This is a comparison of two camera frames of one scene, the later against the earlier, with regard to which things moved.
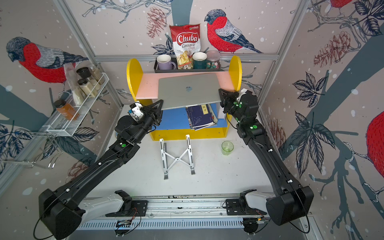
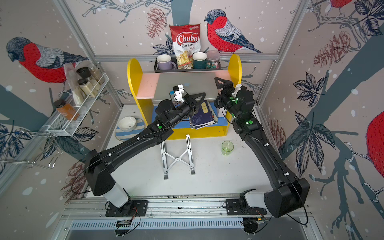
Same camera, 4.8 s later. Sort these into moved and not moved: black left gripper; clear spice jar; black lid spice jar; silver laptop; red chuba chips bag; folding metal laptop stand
Moved: silver laptop; black left gripper
Not moved: folding metal laptop stand; red chuba chips bag; black lid spice jar; clear spice jar
